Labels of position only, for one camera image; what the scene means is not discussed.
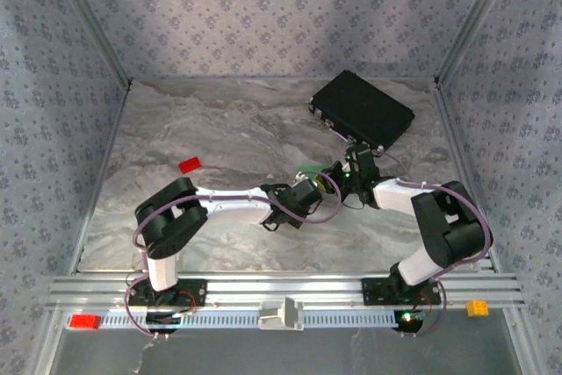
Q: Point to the grey plastic bracket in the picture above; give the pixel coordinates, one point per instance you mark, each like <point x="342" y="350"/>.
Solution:
<point x="281" y="315"/>

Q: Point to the aluminium corner post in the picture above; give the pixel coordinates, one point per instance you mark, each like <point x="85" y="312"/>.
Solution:
<point x="476" y="19"/>

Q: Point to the aluminium table side rail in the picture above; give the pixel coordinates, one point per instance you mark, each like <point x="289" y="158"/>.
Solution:
<point x="458" y="151"/>
<point x="102" y="173"/>

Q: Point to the aluminium mounting rail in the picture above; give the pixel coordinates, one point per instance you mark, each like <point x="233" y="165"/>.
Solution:
<point x="307" y="287"/>

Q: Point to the yellow toy brick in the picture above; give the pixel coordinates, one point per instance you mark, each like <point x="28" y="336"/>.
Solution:
<point x="477" y="308"/>

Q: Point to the green paper sheet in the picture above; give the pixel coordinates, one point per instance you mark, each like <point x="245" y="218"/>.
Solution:
<point x="309" y="169"/>

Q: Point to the black hard case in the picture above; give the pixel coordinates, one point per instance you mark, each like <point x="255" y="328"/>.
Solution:
<point x="362" y="107"/>

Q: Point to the flat red toy brick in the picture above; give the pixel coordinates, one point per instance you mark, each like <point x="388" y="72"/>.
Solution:
<point x="190" y="164"/>

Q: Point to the aluminium frame leg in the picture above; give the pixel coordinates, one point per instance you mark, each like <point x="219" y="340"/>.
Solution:
<point x="522" y="344"/>
<point x="48" y="344"/>

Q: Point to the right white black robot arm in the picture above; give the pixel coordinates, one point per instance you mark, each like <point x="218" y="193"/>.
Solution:
<point x="395" y="195"/>

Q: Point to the thick red toy brick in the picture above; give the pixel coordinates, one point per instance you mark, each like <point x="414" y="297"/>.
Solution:
<point x="84" y="322"/>

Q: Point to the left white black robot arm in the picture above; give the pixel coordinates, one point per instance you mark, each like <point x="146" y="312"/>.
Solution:
<point x="237" y="208"/>

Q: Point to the black controller board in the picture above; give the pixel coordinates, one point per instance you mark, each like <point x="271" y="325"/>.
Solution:
<point x="406" y="324"/>
<point x="160" y="319"/>

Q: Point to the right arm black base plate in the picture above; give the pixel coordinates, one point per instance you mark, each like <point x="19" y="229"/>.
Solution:
<point x="373" y="291"/>

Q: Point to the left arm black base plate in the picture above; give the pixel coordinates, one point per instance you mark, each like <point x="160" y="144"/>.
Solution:
<point x="197" y="291"/>

